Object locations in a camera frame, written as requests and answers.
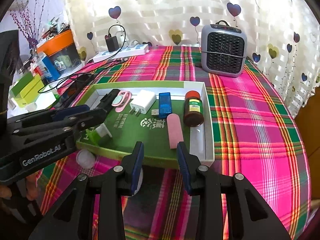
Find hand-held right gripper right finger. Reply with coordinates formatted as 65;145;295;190
176;141;292;240

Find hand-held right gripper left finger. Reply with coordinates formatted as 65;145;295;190
29;141;145;240

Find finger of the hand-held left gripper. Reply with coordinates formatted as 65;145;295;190
7;104;91;128
13;107;108;144

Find green suction cup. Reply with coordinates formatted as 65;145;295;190
85;125;113;147

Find shallow green cardboard box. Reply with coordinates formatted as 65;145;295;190
76;81;215;168

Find black device with clear cap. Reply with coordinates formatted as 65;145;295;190
99;89;120;117

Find small pink and green clip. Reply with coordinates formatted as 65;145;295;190
112;91;132;113

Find long pink clip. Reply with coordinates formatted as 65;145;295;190
167;114;185;150

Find white charger plug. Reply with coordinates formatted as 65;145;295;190
130;90;157;117

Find brown medicine bottle red cap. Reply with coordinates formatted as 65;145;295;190
183;91;204;127

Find translucent blue usb device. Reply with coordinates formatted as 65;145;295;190
152;92;173;119

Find person's left hand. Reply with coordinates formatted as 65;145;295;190
0;174;42;201

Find green and white tissue pack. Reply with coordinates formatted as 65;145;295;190
32;90;60;111

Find black smartphone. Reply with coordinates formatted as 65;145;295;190
60;74;95;100

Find small clear plastic jar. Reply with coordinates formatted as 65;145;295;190
76;149;96;168

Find lime green box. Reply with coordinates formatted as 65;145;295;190
14;76;45;108

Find blue and white carton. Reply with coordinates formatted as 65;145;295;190
37;55;60;82

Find white power strip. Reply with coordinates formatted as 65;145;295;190
93;44;148;63

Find orange-lidded storage container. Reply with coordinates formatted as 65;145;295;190
36;29;84;73

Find black power adapter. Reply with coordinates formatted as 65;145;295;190
105;35;118;52

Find pink and green plaid tablecloth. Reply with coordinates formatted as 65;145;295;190
37;45;313;240

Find purple dried flower branches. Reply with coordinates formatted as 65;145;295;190
10;0;55;48

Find small grey heater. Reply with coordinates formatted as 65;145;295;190
201;21;248;75

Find white curtain with hearts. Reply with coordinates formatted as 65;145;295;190
61;0;320;105

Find black cable on tablecloth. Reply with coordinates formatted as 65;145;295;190
39;62;125;94

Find black adapter cable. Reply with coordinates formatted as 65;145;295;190
107;24;127;55

